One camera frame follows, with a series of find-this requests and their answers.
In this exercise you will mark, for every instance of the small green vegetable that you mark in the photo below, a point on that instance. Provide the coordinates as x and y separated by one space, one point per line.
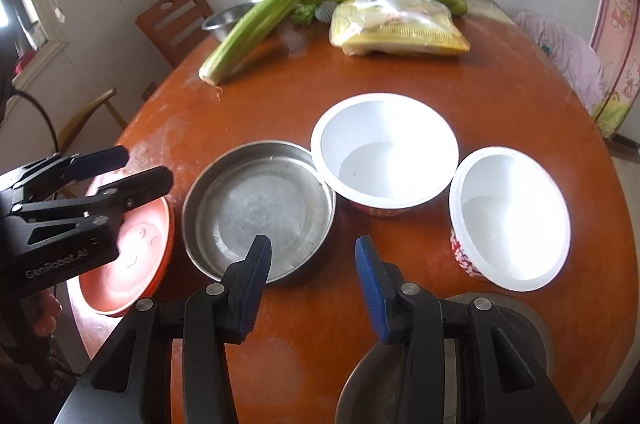
301 15

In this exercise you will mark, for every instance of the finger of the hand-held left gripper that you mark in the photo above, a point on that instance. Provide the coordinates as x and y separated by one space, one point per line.
142 184
102 159

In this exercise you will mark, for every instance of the white foam fruit net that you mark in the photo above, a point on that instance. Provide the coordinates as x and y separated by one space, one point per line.
323 12

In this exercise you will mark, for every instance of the bentwood chair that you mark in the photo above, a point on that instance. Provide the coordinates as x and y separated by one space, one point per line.
90 110

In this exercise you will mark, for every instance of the pink cartoon print screen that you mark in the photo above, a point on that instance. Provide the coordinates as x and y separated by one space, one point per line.
620 29

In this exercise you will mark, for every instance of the white paper bowl red print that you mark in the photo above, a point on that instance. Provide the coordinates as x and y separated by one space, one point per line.
510 224
385 144

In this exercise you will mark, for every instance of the steel bowl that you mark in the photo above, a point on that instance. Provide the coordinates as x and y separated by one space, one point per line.
367 384

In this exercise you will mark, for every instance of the person's left hand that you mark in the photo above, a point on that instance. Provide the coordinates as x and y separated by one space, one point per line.
45 314

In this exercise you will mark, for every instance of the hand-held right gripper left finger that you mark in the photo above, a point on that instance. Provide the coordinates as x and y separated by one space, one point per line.
255 286

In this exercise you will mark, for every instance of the brown wooden chair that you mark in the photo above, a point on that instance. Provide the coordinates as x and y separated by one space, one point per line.
175 29

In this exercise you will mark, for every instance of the yellow noodle packet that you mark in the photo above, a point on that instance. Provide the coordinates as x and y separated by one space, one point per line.
400 34

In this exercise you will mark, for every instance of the window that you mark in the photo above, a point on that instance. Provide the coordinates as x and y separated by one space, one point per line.
27 9

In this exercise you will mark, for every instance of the orange plastic plate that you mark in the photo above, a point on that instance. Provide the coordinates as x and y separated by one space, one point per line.
130 264

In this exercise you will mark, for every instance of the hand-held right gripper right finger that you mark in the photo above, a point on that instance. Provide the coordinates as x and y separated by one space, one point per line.
370 291

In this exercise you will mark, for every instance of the round steel plate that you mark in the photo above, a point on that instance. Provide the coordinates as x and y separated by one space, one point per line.
260 204

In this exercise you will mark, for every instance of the pink printed cloth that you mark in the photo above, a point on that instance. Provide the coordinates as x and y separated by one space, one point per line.
565 54

